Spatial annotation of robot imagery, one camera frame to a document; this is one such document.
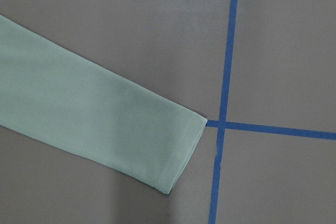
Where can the sage green long-sleeve shirt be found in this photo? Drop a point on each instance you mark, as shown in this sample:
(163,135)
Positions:
(57,97)

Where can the blue tape line lengthwise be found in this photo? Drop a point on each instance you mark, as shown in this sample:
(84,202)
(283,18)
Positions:
(221,122)

